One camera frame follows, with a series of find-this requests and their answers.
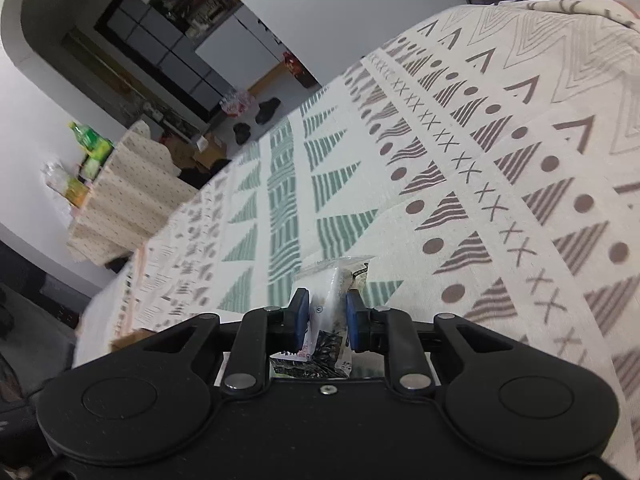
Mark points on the patterned bed blanket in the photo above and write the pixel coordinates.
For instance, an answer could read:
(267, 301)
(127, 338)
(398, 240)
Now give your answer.
(484, 162)

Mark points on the black slipper left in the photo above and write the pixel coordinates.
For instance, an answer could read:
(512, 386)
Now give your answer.
(241, 132)

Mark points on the round table dotted cloth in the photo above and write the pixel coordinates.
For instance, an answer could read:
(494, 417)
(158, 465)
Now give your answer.
(136, 191)

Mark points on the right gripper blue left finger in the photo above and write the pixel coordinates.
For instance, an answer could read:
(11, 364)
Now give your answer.
(295, 321)

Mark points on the black white snack packet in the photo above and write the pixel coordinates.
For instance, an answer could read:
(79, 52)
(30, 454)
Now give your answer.
(326, 353)

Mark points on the dark soda bottle pack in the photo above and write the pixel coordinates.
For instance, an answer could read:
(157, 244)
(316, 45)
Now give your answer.
(298, 70)

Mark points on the pink water bottle pack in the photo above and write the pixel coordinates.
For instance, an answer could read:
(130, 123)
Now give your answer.
(236, 102)

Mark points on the black slipper right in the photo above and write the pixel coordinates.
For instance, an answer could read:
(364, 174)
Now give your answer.
(266, 110)

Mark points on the brown cardboard box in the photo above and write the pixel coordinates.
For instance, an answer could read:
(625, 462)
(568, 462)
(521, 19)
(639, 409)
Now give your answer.
(128, 340)

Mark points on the yellow liquid bottle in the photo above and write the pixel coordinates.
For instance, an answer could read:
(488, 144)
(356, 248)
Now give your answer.
(59, 180)

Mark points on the black slipper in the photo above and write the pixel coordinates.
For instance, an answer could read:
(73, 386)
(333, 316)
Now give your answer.
(241, 132)
(266, 110)

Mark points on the green soda bottle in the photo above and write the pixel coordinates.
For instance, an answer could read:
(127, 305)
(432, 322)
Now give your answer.
(96, 147)

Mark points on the white cabinet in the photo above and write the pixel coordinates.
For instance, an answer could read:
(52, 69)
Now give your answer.
(242, 50)

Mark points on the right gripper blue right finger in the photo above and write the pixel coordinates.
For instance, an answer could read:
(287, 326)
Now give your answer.
(358, 322)

